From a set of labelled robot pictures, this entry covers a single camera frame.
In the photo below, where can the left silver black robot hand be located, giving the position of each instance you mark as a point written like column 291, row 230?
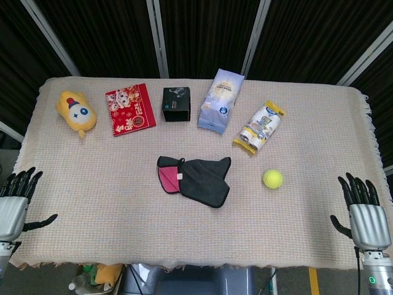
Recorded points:
column 12, row 215

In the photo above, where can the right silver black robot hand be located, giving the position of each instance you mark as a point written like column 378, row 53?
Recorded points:
column 368, row 227

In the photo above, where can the yellow stuffed toy under table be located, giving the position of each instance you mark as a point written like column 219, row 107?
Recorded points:
column 109, row 273

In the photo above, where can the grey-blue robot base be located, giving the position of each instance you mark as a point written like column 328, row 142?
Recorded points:
column 190, row 281

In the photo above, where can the beige woven tablecloth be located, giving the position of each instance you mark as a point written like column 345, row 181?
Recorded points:
column 122, row 199

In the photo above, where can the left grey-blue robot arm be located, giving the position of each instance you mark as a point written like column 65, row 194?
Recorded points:
column 4, row 258

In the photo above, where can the grey and red cloth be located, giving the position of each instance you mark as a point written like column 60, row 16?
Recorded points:
column 205, row 181

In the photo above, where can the black cardboard box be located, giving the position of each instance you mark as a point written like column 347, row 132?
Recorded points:
column 176, row 103

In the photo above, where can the red decorated packet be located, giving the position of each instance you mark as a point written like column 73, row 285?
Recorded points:
column 130, row 110

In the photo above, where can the yellow-green tennis ball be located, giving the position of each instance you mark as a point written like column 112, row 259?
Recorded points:
column 272, row 179

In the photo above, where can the light blue snack bag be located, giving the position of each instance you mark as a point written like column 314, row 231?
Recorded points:
column 219, row 101

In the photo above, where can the yellow plush toy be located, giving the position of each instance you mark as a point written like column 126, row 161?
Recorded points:
column 78, row 113

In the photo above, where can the lint roller refill pack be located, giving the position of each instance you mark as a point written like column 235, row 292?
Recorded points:
column 259, row 127

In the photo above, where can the clear plastic bottle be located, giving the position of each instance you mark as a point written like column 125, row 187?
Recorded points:
column 78, row 282

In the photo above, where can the white partition frame post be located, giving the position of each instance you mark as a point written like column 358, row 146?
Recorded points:
column 365, row 55
column 157, row 37
column 50, row 37
column 257, row 37

